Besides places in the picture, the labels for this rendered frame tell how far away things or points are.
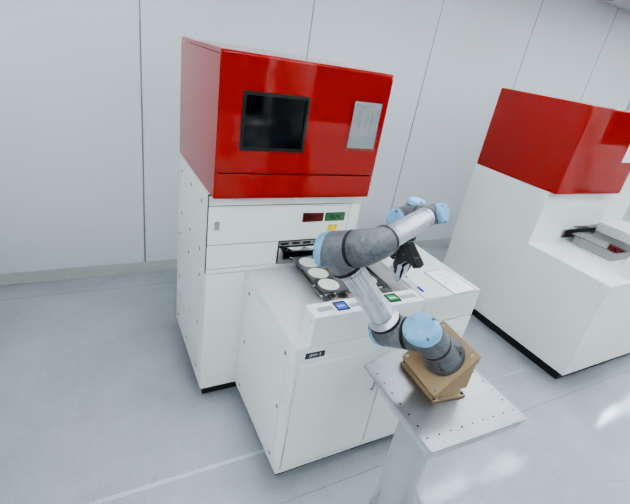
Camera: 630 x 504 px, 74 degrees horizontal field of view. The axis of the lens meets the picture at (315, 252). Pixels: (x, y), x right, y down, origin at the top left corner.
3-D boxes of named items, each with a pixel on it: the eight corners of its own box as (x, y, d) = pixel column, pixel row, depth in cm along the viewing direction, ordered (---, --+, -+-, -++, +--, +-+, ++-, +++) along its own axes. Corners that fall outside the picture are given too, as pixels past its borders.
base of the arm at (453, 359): (474, 355, 147) (464, 342, 141) (442, 384, 147) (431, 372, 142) (446, 329, 159) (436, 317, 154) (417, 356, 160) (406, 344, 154)
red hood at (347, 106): (179, 152, 238) (181, 35, 212) (306, 156, 276) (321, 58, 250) (213, 199, 180) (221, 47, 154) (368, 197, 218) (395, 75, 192)
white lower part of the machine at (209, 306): (175, 326, 292) (176, 217, 256) (283, 310, 330) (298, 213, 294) (198, 400, 237) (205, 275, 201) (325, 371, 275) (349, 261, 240)
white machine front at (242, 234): (204, 272, 204) (208, 194, 186) (346, 258, 242) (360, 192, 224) (205, 275, 201) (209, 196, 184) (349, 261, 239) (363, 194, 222)
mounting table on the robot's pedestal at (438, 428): (514, 444, 155) (527, 418, 149) (420, 480, 135) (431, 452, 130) (435, 362, 190) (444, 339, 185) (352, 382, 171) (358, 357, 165)
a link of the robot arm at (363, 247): (372, 233, 114) (448, 194, 148) (341, 235, 121) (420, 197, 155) (381, 273, 116) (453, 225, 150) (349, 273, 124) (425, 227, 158)
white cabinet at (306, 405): (233, 392, 247) (244, 271, 211) (368, 360, 292) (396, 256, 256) (273, 489, 197) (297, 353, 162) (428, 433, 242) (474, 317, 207)
